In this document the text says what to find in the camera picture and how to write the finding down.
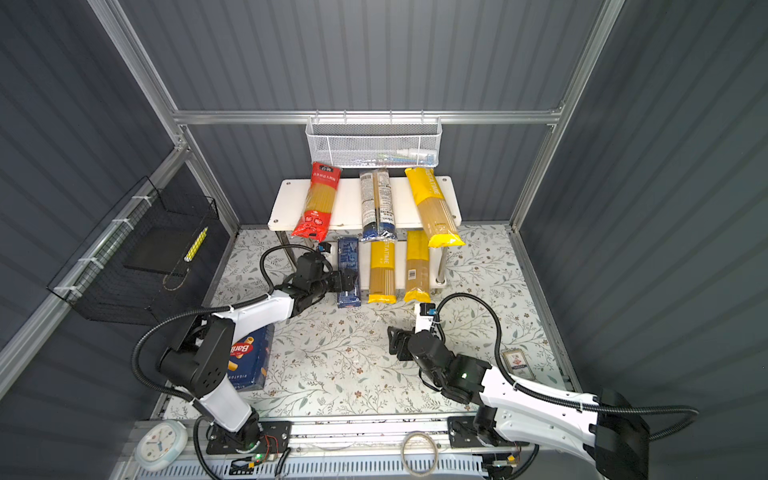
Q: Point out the clear blue spaghetti pack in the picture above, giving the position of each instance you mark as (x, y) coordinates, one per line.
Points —
(377, 210)

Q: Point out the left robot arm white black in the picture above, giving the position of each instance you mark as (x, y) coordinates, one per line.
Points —
(197, 359)

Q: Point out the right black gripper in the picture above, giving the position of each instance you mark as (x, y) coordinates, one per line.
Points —
(398, 343)

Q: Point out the white two-tier shelf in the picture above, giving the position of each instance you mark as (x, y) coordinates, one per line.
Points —
(347, 216)

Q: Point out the dark blue pasta box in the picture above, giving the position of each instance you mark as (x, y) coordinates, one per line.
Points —
(249, 359)

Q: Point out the white round clock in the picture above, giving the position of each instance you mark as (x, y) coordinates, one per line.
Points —
(161, 445)

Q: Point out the small white card box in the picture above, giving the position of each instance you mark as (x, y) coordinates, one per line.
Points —
(517, 364)

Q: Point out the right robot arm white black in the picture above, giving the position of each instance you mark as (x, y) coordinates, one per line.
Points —
(617, 445)

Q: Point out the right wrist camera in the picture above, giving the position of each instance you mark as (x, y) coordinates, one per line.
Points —
(425, 313)

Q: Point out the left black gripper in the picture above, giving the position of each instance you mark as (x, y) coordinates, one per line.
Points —
(339, 280)

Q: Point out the red spaghetti pack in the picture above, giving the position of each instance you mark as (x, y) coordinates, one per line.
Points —
(314, 222)

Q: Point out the tubes in white basket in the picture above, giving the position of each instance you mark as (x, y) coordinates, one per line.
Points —
(403, 157)

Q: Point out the blue spaghetti box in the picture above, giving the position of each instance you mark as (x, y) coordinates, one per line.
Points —
(348, 257)

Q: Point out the yellow Pastatime spaghetti pack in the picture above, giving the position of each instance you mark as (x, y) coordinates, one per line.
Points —
(382, 287)

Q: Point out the black wire basket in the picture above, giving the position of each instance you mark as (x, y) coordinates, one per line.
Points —
(134, 272)

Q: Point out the yellow green striped tool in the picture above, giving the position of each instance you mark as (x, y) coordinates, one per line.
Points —
(195, 246)

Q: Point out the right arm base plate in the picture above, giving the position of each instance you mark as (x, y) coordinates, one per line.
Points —
(464, 432)

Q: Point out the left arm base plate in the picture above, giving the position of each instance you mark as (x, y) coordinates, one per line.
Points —
(264, 438)

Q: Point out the white wire mesh basket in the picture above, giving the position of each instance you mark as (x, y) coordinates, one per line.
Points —
(336, 143)

